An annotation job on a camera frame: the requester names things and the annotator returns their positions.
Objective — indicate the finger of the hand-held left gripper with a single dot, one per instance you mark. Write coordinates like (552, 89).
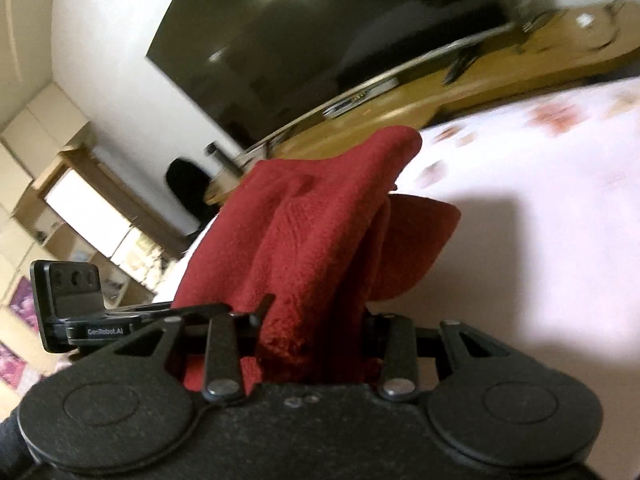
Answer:
(145, 306)

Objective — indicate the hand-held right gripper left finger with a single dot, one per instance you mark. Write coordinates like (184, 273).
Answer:
(220, 350)

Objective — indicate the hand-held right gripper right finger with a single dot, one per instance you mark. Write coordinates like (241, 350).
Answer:
(400, 355)

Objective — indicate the red fleece garment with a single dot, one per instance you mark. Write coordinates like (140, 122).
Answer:
(310, 240)

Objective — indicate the purple printed cloth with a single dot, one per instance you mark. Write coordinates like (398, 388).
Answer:
(17, 330)

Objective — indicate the wooden framed window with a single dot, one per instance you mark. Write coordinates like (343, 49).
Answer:
(85, 210)

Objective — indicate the black round object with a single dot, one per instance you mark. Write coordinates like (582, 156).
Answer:
(186, 190)

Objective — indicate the white floral bed sheet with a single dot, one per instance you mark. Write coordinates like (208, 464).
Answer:
(525, 200)

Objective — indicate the flat set-top box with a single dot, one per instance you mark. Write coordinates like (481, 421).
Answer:
(362, 96)

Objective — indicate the wooden television stand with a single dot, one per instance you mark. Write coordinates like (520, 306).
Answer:
(500, 70)

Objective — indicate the large black television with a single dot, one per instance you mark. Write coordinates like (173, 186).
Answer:
(320, 35)

